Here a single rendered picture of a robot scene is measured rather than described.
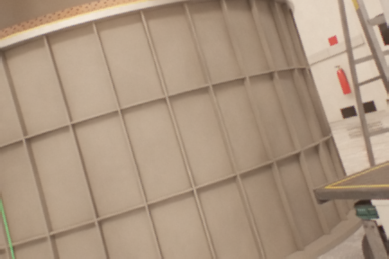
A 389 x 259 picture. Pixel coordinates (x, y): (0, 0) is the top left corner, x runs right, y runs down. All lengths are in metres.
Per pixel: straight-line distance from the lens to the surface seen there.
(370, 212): 1.49
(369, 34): 2.54
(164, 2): 1.89
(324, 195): 1.49
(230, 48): 2.01
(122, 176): 1.81
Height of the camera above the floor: 0.57
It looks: 5 degrees up
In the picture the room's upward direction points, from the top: 17 degrees counter-clockwise
